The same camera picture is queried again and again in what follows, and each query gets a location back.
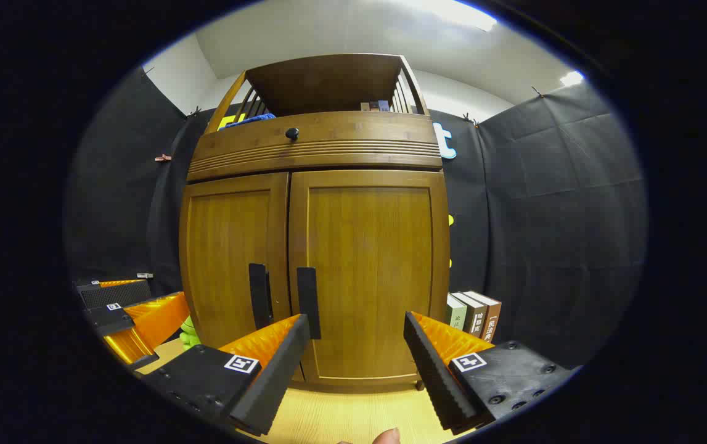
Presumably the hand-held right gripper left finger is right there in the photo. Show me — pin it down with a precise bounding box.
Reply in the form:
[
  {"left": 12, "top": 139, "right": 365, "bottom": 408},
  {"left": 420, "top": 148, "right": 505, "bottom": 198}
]
[{"left": 144, "top": 313, "right": 312, "bottom": 437}]

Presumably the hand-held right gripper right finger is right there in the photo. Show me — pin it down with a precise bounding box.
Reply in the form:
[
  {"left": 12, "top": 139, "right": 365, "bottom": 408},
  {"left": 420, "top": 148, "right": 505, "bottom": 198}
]
[{"left": 404, "top": 311, "right": 579, "bottom": 435}]

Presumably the wooden shoe cabinet door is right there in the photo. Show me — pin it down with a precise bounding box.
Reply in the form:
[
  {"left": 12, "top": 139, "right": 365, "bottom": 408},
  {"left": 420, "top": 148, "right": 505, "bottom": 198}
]
[
  {"left": 288, "top": 169, "right": 451, "bottom": 386},
  {"left": 179, "top": 171, "right": 292, "bottom": 383}
]

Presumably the wooden double-door shoe cabinet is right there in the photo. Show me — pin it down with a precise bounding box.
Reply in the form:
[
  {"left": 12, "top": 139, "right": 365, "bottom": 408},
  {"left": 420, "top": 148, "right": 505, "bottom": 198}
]
[{"left": 179, "top": 53, "right": 451, "bottom": 393}]

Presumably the green frog toy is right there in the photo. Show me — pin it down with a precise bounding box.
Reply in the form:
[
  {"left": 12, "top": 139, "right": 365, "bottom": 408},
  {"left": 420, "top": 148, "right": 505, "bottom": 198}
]
[{"left": 179, "top": 316, "right": 203, "bottom": 351}]

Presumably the grey-green book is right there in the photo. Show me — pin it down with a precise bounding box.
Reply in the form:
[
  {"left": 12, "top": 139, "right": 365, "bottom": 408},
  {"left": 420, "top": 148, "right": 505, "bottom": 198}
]
[{"left": 446, "top": 293, "right": 468, "bottom": 331}]

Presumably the dark brown book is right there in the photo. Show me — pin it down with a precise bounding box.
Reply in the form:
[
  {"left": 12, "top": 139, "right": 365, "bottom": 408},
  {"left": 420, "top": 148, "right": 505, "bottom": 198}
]
[{"left": 452, "top": 291, "right": 488, "bottom": 339}]

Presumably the reddish brown book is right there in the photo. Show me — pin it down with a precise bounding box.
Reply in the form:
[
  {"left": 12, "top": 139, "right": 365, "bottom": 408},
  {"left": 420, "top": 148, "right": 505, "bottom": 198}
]
[{"left": 464, "top": 290, "right": 502, "bottom": 344}]

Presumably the black backdrop cloth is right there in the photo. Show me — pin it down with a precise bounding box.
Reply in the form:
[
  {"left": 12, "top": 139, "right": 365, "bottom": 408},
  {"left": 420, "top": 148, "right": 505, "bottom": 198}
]
[{"left": 65, "top": 65, "right": 648, "bottom": 371}]

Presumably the blue cloth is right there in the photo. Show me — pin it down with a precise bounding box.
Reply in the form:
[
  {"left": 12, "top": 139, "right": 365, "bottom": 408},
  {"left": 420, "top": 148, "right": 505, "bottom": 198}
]
[{"left": 218, "top": 113, "right": 277, "bottom": 130}]

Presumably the wooden drawer with black knob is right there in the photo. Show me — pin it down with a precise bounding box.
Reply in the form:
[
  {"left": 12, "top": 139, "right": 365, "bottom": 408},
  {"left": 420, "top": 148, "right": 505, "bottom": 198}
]
[{"left": 187, "top": 111, "right": 443, "bottom": 183}]

